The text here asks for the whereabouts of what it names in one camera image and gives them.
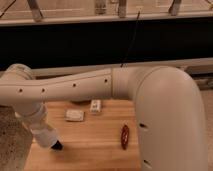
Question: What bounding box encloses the black hanging cable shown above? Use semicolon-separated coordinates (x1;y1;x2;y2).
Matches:
119;9;142;68

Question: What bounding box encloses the black eraser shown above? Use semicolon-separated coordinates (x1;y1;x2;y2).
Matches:
51;141;63;150

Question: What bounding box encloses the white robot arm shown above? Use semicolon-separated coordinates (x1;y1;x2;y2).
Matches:
0;64;208;171

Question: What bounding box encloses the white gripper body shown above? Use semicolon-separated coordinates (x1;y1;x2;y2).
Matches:
23;116;48;133

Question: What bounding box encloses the white tube bottle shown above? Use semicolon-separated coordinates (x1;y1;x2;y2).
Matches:
90;100;102;113

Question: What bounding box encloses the wooden board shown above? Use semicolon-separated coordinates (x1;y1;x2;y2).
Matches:
25;100;141;171

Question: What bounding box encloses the white rectangular block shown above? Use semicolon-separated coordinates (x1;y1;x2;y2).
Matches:
65;110;84;122

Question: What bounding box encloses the dark red oblong object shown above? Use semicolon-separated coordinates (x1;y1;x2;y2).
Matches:
121;124;129;150

